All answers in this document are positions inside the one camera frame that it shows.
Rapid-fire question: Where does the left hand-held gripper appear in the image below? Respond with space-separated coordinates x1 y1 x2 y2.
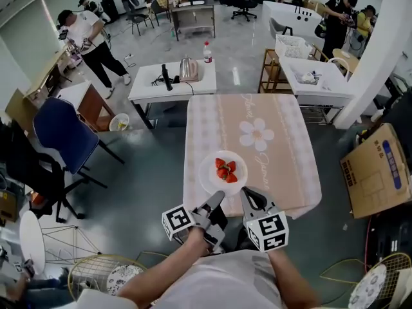
161 190 228 254

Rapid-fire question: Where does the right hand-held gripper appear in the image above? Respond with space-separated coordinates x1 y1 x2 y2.
239 186 290 253

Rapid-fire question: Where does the white round plate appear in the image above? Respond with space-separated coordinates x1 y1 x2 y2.
198 150 248 198

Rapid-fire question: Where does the person's right forearm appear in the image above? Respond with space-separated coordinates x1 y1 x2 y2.
267 248 323 309

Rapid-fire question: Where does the person's left forearm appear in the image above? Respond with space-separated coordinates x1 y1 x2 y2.
117 229 207 307

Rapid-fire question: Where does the table with pink tablecloth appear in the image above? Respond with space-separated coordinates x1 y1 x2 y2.
182 93 323 220

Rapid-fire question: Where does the person's white shirt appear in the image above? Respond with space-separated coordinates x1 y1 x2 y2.
77 248 287 309

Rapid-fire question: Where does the pink flower tablecloth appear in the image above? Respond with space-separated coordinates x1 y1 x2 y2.
182 93 323 220

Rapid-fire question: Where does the floral round seat cushion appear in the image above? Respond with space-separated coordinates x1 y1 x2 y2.
348 264 387 309
106 265 145 295

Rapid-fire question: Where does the brown cardboard box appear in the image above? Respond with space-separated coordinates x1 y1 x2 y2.
340 122 412 219

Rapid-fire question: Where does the white mesh waste basket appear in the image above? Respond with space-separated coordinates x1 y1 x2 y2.
108 113 130 132

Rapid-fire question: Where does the wooden shelf stand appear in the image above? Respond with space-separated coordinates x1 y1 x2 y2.
258 48 294 95

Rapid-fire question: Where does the black upright rod appliance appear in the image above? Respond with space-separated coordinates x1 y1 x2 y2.
160 63 174 91

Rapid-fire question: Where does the white table with metal rack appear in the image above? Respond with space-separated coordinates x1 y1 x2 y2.
279 55 355 125

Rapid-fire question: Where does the steel electric kettle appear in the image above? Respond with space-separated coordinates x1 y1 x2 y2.
178 55 200 83

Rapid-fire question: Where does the black case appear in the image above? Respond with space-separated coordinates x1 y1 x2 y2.
363 211 412 270

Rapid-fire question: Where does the white desk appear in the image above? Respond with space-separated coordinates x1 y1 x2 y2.
128 59 218 130

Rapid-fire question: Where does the white plastic bottle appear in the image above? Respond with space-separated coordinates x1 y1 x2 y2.
370 108 386 124

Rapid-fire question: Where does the brown cabinet with white top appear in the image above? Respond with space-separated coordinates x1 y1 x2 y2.
59 80 116 133

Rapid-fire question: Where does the white plastic basket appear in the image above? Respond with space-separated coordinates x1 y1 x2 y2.
274 33 313 60

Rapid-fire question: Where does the blue shell chair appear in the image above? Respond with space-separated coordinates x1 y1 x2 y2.
32 97 126 189

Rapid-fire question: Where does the round wooden table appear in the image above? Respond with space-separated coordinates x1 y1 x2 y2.
332 48 360 73

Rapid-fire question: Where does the round white side table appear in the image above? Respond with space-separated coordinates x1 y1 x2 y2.
19 211 101 276

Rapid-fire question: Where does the grey metal desk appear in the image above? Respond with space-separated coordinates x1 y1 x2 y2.
170 0 216 41

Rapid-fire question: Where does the black office chair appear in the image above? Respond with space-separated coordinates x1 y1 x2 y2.
0 117 86 223

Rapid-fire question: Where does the white bathtub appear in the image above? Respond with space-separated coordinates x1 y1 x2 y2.
261 0 324 41

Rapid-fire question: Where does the black metal chair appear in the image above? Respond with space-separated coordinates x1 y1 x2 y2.
130 10 155 37

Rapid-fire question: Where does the gold wire chair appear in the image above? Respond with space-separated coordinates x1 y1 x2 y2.
320 252 412 309
67 251 168 305

